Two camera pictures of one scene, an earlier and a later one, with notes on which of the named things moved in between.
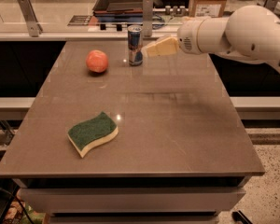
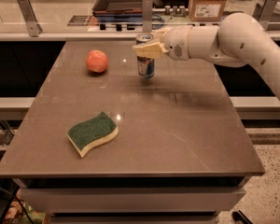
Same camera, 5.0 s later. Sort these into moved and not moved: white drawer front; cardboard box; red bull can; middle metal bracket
Moved: red bull can
Not moved: white drawer front; cardboard box; middle metal bracket
